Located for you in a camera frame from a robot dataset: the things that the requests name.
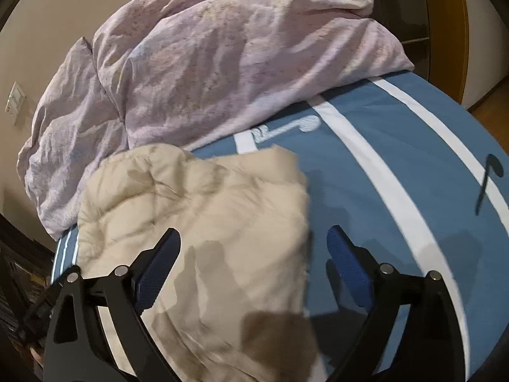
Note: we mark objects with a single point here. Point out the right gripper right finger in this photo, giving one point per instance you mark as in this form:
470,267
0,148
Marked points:
431,346

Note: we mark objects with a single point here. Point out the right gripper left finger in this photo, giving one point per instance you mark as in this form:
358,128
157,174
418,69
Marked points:
76,345

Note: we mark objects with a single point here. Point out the beige puffer jacket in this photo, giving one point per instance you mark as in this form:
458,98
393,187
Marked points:
232,307

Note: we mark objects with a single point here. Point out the blue white striped bed sheet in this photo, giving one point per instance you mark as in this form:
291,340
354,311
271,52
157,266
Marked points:
409,175

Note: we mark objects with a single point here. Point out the pink floral duvet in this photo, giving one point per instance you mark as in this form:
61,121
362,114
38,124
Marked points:
187,73

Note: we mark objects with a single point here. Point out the white wall switch plate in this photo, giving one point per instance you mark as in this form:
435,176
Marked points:
14,103

